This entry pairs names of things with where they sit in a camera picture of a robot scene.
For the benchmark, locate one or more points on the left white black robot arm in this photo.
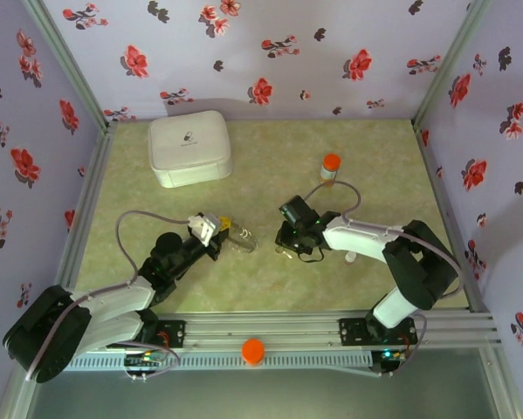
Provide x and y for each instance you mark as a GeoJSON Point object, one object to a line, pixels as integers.
{"type": "Point", "coordinates": [112, 292]}

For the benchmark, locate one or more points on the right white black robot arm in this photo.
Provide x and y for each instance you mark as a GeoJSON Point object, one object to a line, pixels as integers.
{"type": "Point", "coordinates": [361, 238]}

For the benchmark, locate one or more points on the orange-capped pill bottle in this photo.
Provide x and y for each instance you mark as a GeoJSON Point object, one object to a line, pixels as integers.
{"type": "Point", "coordinates": [330, 168]}

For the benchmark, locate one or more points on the white zippered pouch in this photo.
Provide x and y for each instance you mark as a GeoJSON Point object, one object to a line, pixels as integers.
{"type": "Point", "coordinates": [189, 148]}

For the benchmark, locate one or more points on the small controller circuit board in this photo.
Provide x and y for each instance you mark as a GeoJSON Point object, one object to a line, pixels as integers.
{"type": "Point", "coordinates": [390, 357]}
{"type": "Point", "coordinates": [143, 360]}

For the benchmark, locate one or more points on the orange round button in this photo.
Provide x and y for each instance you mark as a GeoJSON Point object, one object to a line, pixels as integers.
{"type": "Point", "coordinates": [252, 350]}

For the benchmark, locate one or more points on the grey metal sheet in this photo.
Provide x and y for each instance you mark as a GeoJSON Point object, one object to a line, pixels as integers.
{"type": "Point", "coordinates": [265, 397]}

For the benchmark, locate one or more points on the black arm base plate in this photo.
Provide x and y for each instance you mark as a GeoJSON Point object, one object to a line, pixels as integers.
{"type": "Point", "coordinates": [350, 331]}
{"type": "Point", "coordinates": [174, 334]}

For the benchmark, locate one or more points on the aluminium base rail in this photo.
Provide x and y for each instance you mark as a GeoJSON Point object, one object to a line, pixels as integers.
{"type": "Point", "coordinates": [265, 327]}

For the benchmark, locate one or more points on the aluminium side rail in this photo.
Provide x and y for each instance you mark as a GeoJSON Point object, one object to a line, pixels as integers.
{"type": "Point", "coordinates": [84, 209]}
{"type": "Point", "coordinates": [451, 218]}

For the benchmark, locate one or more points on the aluminium frame post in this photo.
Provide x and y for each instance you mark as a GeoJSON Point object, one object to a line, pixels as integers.
{"type": "Point", "coordinates": [449, 65]}
{"type": "Point", "coordinates": [71, 65]}

